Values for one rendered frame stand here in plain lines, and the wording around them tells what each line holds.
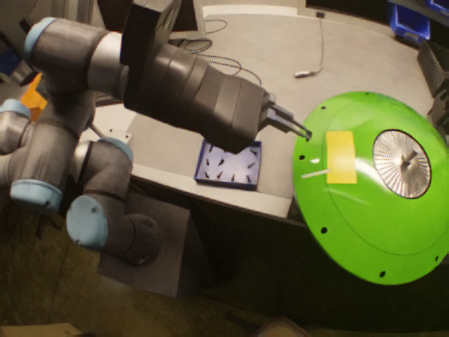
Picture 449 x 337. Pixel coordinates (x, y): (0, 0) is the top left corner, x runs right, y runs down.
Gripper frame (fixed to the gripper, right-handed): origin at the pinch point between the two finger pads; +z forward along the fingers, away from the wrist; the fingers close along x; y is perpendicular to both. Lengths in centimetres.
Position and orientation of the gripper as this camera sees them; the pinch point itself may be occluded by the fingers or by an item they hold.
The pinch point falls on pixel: (309, 135)
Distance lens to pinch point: 24.6
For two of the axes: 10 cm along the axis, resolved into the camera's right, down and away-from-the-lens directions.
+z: 8.9, 3.4, 3.1
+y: -4.1, 2.9, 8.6
